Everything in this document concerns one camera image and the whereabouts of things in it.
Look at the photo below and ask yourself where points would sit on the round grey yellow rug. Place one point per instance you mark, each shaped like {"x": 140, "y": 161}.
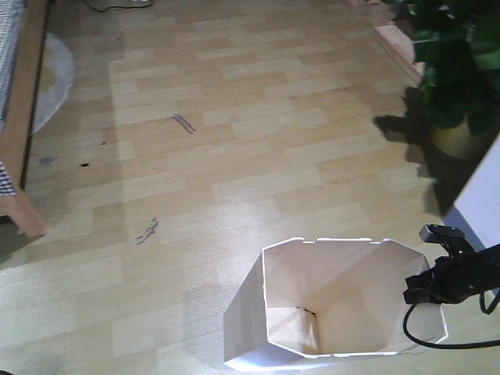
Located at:
{"x": 56, "y": 78}

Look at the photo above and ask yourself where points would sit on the white cabinet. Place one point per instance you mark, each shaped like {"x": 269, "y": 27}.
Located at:
{"x": 476, "y": 210}

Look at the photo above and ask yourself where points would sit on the green potted plant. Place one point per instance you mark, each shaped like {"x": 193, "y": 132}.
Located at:
{"x": 458, "y": 44}

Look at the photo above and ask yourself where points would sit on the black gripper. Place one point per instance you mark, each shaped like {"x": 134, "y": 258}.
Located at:
{"x": 448, "y": 282}

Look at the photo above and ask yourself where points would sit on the wooden bed frame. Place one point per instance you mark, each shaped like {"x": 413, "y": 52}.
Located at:
{"x": 15, "y": 137}

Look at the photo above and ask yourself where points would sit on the white plastic trash bin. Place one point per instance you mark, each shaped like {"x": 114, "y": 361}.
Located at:
{"x": 306, "y": 304}

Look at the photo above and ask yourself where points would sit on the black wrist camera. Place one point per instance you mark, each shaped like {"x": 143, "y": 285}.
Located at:
{"x": 451, "y": 238}

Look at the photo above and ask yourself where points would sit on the black white checkered bedding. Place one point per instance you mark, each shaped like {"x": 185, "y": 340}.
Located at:
{"x": 11, "y": 18}

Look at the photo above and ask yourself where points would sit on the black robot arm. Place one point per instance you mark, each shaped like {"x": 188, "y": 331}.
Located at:
{"x": 484, "y": 268}

